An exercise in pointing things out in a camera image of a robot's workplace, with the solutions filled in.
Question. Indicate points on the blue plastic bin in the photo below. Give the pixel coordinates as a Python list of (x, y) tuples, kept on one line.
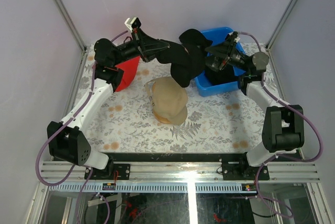
[(204, 86)]

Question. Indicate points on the beige baseball cap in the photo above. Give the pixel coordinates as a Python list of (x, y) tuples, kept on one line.
[(168, 99)]

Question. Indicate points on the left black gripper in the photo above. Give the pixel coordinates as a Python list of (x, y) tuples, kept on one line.
[(146, 46)]

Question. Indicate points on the black cap pink logo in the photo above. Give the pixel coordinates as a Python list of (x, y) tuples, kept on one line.
[(226, 75)]

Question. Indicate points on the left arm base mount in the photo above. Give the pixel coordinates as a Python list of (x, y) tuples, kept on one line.
[(113, 171)]

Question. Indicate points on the aluminium frame post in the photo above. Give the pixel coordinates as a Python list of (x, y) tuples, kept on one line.
[(70, 24), (288, 10)]

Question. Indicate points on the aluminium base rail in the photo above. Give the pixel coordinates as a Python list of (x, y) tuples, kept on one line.
[(277, 172)]

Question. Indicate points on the right aluminium frame post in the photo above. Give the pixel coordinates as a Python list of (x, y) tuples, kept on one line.
[(288, 10)]

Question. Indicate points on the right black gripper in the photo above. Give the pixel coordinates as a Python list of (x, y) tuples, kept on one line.
[(227, 49)]

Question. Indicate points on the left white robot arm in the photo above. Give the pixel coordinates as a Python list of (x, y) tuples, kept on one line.
[(66, 139)]

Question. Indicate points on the red cloth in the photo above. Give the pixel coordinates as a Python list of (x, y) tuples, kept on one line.
[(130, 69)]

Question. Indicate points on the black cap on bin rim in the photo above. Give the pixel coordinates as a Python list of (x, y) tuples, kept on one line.
[(196, 38)]

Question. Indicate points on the black cap gold logo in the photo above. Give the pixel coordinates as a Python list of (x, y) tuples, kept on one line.
[(187, 61)]

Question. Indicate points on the floral table mat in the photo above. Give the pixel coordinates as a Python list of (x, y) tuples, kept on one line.
[(228, 122)]

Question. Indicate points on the left aluminium frame post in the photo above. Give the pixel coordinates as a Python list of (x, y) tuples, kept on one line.
[(70, 24)]

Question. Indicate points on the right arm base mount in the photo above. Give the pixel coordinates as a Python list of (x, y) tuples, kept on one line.
[(240, 170)]

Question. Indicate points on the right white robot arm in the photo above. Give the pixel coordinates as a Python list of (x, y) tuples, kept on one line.
[(283, 129)]

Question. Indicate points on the wooden hat stand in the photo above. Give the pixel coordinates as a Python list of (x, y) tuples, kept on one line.
[(161, 119)]

